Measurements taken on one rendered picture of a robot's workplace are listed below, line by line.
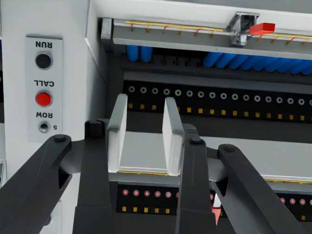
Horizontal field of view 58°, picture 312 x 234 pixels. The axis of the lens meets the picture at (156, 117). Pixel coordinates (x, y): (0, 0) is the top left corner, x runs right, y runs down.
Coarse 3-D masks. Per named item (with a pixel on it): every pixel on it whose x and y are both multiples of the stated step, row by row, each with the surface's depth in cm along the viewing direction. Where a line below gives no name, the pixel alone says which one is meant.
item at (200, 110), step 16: (128, 96) 49; (144, 96) 49; (160, 96) 50; (176, 96) 50; (192, 96) 50; (208, 96) 50; (240, 96) 51; (272, 96) 51; (288, 96) 51; (304, 96) 51; (160, 112) 49; (192, 112) 49; (208, 112) 50; (224, 112) 50; (240, 112) 50; (256, 112) 50; (272, 112) 50; (288, 112) 51; (304, 112) 51
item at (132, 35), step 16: (128, 32) 36; (144, 32) 36; (160, 32) 36; (176, 32) 36; (192, 32) 37; (176, 48) 38; (192, 48) 38; (208, 48) 37; (224, 48) 37; (240, 48) 37; (256, 48) 37; (272, 48) 37; (288, 48) 37; (304, 48) 37
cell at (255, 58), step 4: (252, 56) 41; (256, 56) 40; (260, 56) 40; (264, 56) 40; (248, 60) 43; (252, 60) 42; (256, 60) 42; (244, 64) 45; (248, 64) 44; (252, 64) 43; (244, 68) 46; (248, 68) 45
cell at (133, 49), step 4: (128, 48) 40; (132, 48) 40; (136, 48) 40; (128, 52) 42; (132, 52) 41; (136, 52) 42; (128, 56) 44; (132, 56) 43; (136, 56) 44; (132, 60) 45
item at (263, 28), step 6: (258, 24) 28; (264, 24) 26; (270, 24) 26; (246, 30) 31; (252, 30) 29; (258, 30) 27; (264, 30) 27; (270, 30) 27; (240, 36) 33; (246, 36) 33; (240, 42) 33; (246, 42) 33
